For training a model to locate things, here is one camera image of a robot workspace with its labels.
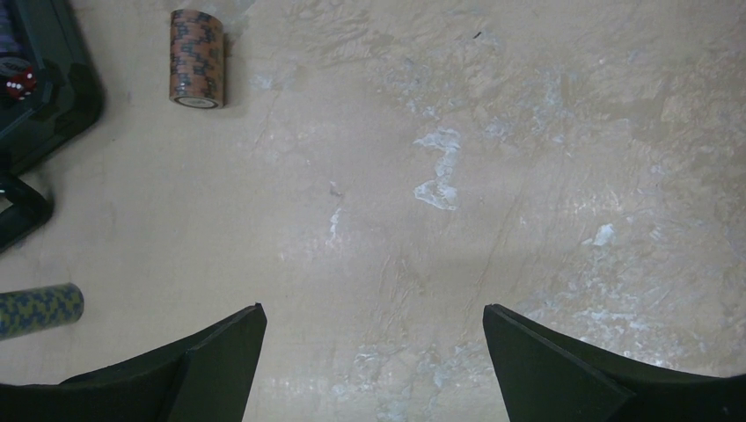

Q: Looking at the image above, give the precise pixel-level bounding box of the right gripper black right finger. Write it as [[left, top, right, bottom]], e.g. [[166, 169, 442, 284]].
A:
[[483, 304, 745, 421]]

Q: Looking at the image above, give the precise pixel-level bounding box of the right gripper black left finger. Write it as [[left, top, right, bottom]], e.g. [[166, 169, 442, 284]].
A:
[[1, 303, 267, 421]]

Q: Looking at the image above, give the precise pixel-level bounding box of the grey poker chip stack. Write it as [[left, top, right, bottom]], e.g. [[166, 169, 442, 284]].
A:
[[1, 283, 84, 340]]

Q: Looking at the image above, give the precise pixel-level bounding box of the brown poker chip stack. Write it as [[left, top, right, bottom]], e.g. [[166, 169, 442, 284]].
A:
[[169, 9, 225, 110]]

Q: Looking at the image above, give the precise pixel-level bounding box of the red die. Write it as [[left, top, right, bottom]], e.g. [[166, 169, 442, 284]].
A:
[[5, 67, 37, 100]]

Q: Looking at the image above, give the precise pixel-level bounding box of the black poker set case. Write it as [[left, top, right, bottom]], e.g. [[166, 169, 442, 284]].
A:
[[1, 1, 105, 251]]

